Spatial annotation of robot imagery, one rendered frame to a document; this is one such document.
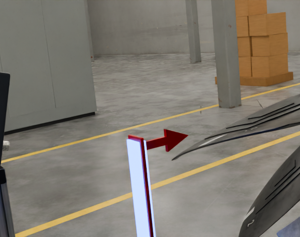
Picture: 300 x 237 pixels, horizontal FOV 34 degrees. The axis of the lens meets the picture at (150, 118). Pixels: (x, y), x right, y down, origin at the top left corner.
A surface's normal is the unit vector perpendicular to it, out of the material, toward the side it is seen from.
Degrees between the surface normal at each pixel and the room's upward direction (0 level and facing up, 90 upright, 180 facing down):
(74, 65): 90
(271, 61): 90
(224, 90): 90
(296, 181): 49
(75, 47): 90
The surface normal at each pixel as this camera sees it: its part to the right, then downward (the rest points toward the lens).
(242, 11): -0.74, 0.20
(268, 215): -0.77, -0.63
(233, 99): 0.63, 0.09
